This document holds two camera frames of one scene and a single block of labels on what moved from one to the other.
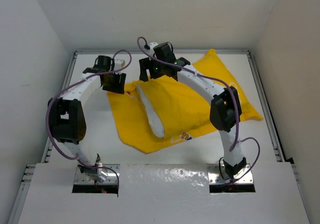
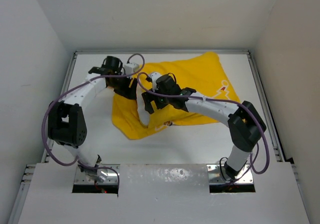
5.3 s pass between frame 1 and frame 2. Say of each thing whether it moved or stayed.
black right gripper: moved
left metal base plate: stayed
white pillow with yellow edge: moved
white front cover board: stayed
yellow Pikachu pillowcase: moved
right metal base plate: stayed
